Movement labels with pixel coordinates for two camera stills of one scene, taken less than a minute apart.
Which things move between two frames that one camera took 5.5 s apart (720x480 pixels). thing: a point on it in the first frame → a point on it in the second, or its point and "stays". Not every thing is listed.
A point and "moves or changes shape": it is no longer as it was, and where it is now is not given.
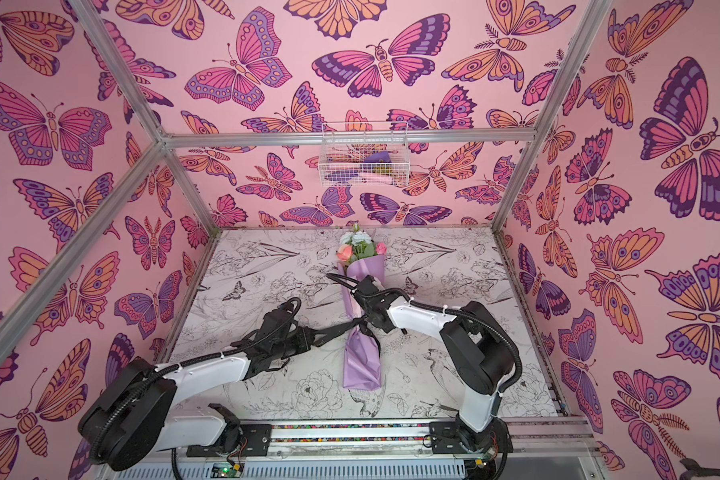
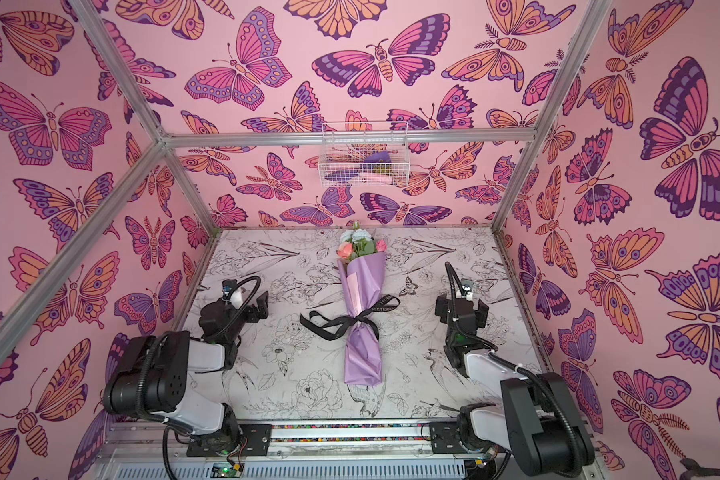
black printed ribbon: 325,334 moves or changes shape
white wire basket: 359,154 stays
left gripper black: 305,345 → 261,309
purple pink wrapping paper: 362,365 stays
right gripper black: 371,315 → 460,309
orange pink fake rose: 344,252 stays
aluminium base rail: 388,449 stays
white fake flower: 356,238 stays
